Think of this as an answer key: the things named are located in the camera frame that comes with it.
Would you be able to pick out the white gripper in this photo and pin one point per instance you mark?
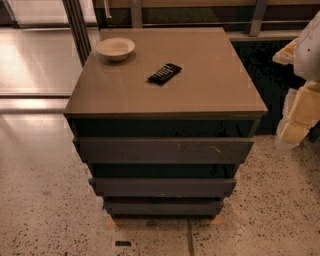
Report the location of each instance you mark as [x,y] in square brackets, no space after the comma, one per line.
[309,56]

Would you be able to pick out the grey bottom drawer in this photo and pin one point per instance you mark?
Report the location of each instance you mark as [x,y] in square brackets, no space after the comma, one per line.
[192,209]

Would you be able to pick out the grey drawer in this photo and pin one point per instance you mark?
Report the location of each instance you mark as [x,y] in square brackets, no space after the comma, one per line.
[162,187]
[163,150]
[192,209]

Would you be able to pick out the grey drawer cabinet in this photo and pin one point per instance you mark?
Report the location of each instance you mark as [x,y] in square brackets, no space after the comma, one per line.
[211,97]

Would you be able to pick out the grey top drawer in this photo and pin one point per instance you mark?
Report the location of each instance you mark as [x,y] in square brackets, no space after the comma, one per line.
[163,150]

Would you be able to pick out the grey middle drawer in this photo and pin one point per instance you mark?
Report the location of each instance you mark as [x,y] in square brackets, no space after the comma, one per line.
[162,187]

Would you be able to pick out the black snack packet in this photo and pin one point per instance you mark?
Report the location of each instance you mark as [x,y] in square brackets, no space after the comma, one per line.
[164,74]

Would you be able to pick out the white ceramic bowl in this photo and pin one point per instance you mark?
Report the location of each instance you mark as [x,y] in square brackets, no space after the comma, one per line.
[115,49]

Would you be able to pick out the metal railing frame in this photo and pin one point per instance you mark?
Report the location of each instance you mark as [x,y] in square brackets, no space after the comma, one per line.
[251,17]

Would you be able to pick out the dark metal door post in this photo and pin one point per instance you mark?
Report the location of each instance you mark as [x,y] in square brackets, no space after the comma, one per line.
[78,27]

